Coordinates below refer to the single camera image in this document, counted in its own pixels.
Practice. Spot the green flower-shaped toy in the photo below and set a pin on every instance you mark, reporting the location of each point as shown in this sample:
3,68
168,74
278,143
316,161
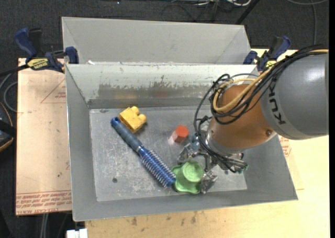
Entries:
189,176

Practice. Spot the blue round hairbrush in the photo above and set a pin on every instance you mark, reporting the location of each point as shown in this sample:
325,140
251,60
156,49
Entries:
146,153

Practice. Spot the pale blue round thing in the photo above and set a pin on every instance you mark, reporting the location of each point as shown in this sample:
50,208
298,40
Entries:
195,140

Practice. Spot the yellow toy building block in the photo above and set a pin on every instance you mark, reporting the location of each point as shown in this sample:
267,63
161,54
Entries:
132,119

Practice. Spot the grey metal bin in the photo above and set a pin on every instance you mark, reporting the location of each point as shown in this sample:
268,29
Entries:
146,48

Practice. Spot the red hexagonal block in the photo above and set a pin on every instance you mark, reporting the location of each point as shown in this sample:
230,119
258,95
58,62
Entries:
181,133

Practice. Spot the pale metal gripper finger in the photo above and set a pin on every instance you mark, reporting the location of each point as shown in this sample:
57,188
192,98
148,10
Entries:
208,182
185,153

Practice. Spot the brown cardboard board, red print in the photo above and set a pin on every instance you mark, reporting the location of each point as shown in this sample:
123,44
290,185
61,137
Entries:
42,140

